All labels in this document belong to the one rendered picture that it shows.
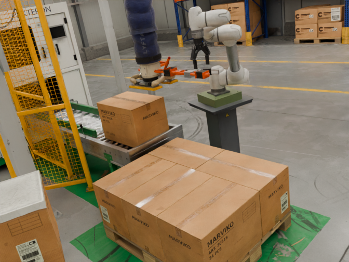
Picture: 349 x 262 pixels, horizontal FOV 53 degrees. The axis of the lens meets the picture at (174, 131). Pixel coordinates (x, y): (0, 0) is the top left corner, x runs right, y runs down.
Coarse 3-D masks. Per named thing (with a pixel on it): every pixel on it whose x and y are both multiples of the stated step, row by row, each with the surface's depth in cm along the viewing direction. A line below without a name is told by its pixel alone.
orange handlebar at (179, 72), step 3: (162, 63) 319; (165, 63) 320; (168, 63) 323; (162, 66) 318; (138, 69) 313; (159, 69) 299; (162, 69) 297; (156, 72) 296; (159, 72) 293; (162, 72) 291; (171, 72) 283; (174, 72) 280; (177, 72) 278; (180, 72) 276; (183, 72) 274; (192, 75) 268; (207, 75) 259
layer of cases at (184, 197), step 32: (160, 160) 304; (192, 160) 295; (224, 160) 286; (256, 160) 277; (96, 192) 286; (128, 192) 263; (160, 192) 256; (192, 192) 249; (224, 192) 242; (256, 192) 236; (288, 192) 269; (128, 224) 264; (160, 224) 229; (192, 224) 216; (224, 224) 216; (256, 224) 243; (160, 256) 246; (192, 256) 215; (224, 256) 222
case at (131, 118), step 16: (128, 96) 360; (144, 96) 351; (160, 96) 342; (112, 112) 341; (128, 112) 320; (144, 112) 326; (160, 112) 340; (112, 128) 353; (128, 128) 331; (144, 128) 330; (160, 128) 344; (128, 144) 342
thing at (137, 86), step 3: (132, 84) 314; (135, 84) 311; (138, 84) 307; (147, 84) 304; (150, 84) 297; (129, 87) 313; (132, 87) 309; (135, 87) 306; (138, 87) 303; (141, 87) 300; (144, 87) 298; (147, 87) 296; (150, 87) 294; (153, 87) 292; (156, 87) 291; (159, 87) 293; (162, 87) 295; (153, 90) 290
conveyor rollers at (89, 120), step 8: (56, 112) 495; (64, 112) 493; (80, 112) 480; (64, 120) 456; (80, 120) 444; (88, 120) 440; (96, 120) 437; (96, 128) 408; (104, 136) 385; (112, 144) 361; (120, 144) 357
